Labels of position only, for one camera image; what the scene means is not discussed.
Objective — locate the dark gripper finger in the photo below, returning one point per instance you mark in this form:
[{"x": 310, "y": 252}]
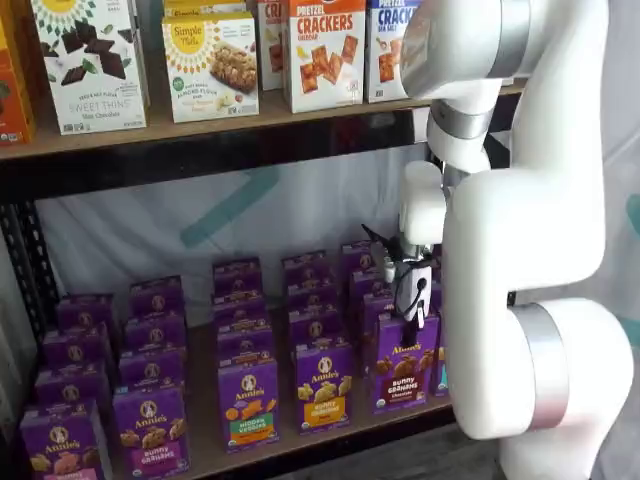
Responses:
[
  {"x": 421, "y": 317},
  {"x": 409, "y": 330}
]

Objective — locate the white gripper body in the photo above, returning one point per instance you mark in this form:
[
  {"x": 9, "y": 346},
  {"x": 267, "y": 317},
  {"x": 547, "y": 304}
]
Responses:
[{"x": 414, "y": 287}]

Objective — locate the Annie's chocolate bunny grahams box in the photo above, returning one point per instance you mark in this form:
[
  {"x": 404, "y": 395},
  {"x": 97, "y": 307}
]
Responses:
[{"x": 405, "y": 372}]

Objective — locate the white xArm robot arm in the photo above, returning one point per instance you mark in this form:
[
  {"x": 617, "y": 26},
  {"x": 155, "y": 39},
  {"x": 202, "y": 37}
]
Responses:
[{"x": 525, "y": 225}]

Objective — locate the Annie's teal label purple box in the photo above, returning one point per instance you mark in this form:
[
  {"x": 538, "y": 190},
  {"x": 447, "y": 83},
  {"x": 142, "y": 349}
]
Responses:
[{"x": 439, "y": 375}]

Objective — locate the Annie's honey bunny grahams box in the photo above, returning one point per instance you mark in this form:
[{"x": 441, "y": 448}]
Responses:
[{"x": 325, "y": 390}]

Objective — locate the Annie's hidden veggies box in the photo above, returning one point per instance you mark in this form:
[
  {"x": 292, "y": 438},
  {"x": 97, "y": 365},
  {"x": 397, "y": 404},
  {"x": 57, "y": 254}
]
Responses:
[{"x": 248, "y": 405}]

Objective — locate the wooden lower shelf board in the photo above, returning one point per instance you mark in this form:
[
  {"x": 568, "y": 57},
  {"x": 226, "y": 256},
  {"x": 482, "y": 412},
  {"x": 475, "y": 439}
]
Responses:
[{"x": 200, "y": 400}]

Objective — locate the wooden shelf board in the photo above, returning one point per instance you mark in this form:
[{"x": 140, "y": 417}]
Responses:
[
  {"x": 200, "y": 400},
  {"x": 200, "y": 132}
]

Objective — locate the pretzel crackers sea salt box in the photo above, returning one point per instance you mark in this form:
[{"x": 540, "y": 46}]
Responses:
[{"x": 382, "y": 50}]

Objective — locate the pretzel crackers cheddar box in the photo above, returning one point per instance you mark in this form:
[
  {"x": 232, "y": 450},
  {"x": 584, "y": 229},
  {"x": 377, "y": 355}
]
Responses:
[{"x": 325, "y": 55}]

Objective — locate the wooden upper shelf board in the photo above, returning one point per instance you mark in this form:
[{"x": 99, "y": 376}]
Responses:
[{"x": 200, "y": 132}]

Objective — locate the Annie's magenta label grahams box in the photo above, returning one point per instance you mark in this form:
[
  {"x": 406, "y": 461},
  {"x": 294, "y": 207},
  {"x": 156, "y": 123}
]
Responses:
[{"x": 150, "y": 430}]

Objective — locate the red print crackers box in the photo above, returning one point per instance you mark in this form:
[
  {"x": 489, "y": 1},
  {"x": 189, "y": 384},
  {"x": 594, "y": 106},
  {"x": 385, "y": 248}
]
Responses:
[{"x": 271, "y": 45}]

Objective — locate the Simple Mills almond bars box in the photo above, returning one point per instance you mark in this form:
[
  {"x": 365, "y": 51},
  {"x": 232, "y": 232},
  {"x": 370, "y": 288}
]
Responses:
[{"x": 212, "y": 70}]

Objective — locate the Simple Mills yellow box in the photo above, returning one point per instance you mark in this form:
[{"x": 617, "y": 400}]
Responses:
[{"x": 205, "y": 7}]

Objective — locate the Annie's pink label purple box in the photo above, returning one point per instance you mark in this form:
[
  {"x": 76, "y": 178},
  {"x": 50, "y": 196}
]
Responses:
[{"x": 62, "y": 445}]

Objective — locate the Sweet Thins mint chocolate box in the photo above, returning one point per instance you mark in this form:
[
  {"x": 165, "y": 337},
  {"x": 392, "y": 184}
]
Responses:
[{"x": 90, "y": 65}]

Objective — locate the orange snack box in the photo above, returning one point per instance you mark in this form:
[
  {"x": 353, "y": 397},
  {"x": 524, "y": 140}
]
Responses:
[{"x": 15, "y": 90}]

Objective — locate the white backdrop sheet teal stripes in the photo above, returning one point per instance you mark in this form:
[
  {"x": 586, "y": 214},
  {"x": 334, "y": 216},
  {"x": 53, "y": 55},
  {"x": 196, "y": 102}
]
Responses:
[{"x": 150, "y": 225}]

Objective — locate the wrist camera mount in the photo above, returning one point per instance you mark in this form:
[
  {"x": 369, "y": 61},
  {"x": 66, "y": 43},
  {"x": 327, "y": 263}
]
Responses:
[{"x": 382, "y": 247}]

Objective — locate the black metal shelf frame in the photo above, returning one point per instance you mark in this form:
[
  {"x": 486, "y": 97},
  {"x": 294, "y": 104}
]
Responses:
[{"x": 150, "y": 175}]

